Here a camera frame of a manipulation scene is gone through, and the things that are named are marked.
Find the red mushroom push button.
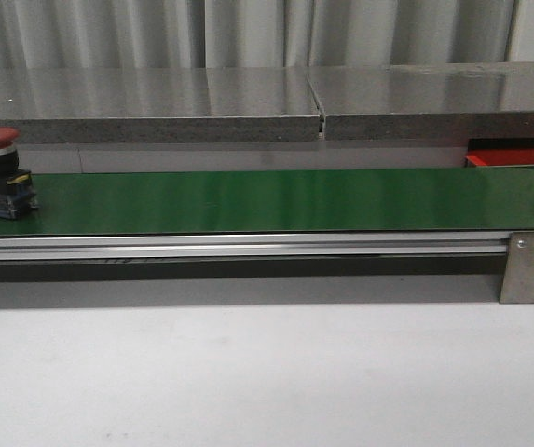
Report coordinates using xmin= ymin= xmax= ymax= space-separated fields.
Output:
xmin=0 ymin=127 xmax=38 ymax=220

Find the grey stone shelf left slab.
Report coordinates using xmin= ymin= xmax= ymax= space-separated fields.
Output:
xmin=0 ymin=68 xmax=321 ymax=144

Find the grey stone shelf slab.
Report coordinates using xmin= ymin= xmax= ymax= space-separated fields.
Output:
xmin=0 ymin=68 xmax=321 ymax=144
xmin=308 ymin=62 xmax=534 ymax=141

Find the red plastic bin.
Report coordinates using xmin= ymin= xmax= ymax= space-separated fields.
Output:
xmin=464 ymin=138 xmax=534 ymax=168

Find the green conveyor belt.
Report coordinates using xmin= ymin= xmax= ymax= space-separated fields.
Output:
xmin=0 ymin=168 xmax=534 ymax=237

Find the grey stone shelf right slab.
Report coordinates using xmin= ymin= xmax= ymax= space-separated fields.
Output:
xmin=308 ymin=62 xmax=534 ymax=141

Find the grey pleated curtain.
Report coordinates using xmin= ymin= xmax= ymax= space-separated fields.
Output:
xmin=0 ymin=1 xmax=517 ymax=68

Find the aluminium conveyor frame rail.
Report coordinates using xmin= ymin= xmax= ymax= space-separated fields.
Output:
xmin=0 ymin=231 xmax=511 ymax=262

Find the steel conveyor support bracket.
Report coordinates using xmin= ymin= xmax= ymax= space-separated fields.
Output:
xmin=499 ymin=231 xmax=534 ymax=305

